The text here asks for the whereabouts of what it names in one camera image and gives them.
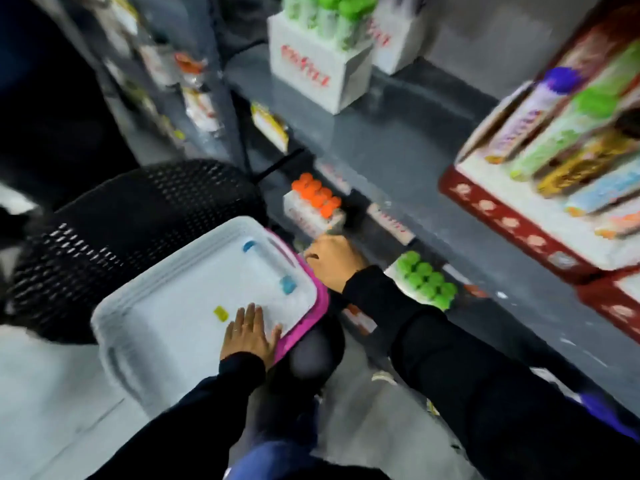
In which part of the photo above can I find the person's right hand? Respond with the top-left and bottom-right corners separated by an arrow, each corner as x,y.
303,234 -> 370,294

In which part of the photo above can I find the person's left hand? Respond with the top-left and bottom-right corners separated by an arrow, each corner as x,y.
220,303 -> 283,371

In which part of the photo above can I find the white plastic basket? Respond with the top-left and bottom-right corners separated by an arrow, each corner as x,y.
90,216 -> 321,416

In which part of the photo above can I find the person's right forearm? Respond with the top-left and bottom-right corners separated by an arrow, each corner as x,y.
342,265 -> 640,480

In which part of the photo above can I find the person's left forearm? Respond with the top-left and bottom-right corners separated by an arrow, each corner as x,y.
86,352 -> 267,480

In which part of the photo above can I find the small white display box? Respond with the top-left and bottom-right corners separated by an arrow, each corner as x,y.
283,190 -> 347,239

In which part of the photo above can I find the pink plastic basket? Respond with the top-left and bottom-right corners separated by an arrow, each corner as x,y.
264,229 -> 331,366

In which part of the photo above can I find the person's leg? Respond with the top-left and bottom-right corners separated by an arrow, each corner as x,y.
223,315 -> 392,480

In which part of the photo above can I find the bunch of orange-capped tubes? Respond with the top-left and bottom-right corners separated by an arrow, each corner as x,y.
291,172 -> 343,219

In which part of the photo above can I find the white shelf label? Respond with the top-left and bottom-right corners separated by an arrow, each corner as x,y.
366,202 -> 417,246
313,159 -> 352,196

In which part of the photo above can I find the low white display box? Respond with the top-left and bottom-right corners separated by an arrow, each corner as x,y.
383,262 -> 453,311

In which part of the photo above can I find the yellow shelf label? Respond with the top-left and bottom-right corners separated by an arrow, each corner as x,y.
250,102 -> 290,155

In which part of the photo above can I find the grey metal shelf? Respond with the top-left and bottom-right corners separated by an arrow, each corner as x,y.
224,42 -> 640,415

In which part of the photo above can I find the black mesh basket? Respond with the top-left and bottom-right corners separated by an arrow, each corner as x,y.
4,159 -> 269,345

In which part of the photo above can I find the large white display box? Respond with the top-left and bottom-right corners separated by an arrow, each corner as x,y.
267,11 -> 376,116

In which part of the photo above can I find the red patterned display tray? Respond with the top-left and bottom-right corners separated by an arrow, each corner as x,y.
576,271 -> 640,345
438,4 -> 640,286

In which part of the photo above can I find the bunch of green-capped tubes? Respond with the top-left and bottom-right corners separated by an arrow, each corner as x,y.
281,0 -> 379,51

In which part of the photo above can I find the purple-capped tube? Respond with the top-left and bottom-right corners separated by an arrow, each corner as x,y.
482,66 -> 585,166

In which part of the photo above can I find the green-capped tube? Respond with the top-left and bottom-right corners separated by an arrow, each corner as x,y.
507,87 -> 622,182

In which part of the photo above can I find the yellow brown tube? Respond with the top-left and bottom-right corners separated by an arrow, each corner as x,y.
536,129 -> 640,199

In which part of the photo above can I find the light blue tube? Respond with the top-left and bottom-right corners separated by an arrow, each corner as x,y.
565,159 -> 640,218

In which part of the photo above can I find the orange white tube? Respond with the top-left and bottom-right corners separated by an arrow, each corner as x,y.
594,197 -> 640,241

